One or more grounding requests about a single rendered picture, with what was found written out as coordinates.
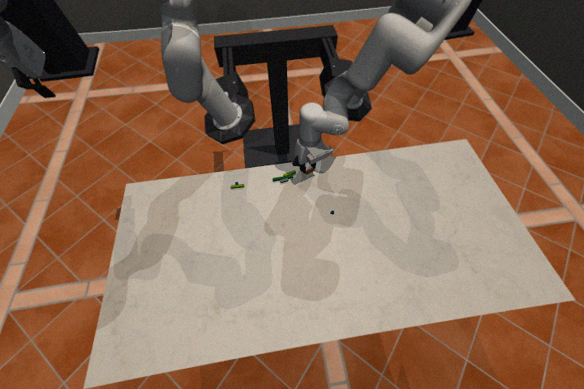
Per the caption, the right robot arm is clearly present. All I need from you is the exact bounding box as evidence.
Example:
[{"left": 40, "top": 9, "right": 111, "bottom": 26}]
[{"left": 159, "top": 0, "right": 243, "bottom": 130}]

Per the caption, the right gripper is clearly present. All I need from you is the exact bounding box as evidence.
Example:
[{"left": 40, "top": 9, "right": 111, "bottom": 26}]
[{"left": 0, "top": 21, "right": 61, "bottom": 98}]

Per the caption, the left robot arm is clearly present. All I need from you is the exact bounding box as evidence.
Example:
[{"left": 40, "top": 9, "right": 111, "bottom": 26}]
[{"left": 299, "top": 0, "right": 472, "bottom": 165}]

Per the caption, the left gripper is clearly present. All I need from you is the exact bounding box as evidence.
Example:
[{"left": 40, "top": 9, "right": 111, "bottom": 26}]
[{"left": 292, "top": 139, "right": 316, "bottom": 173}]

